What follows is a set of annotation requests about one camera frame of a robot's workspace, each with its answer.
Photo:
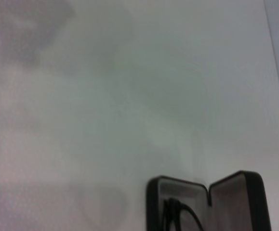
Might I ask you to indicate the black glasses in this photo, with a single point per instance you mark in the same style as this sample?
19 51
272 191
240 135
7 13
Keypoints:
170 216

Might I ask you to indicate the black glasses case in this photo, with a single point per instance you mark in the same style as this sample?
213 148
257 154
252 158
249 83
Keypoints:
233 204

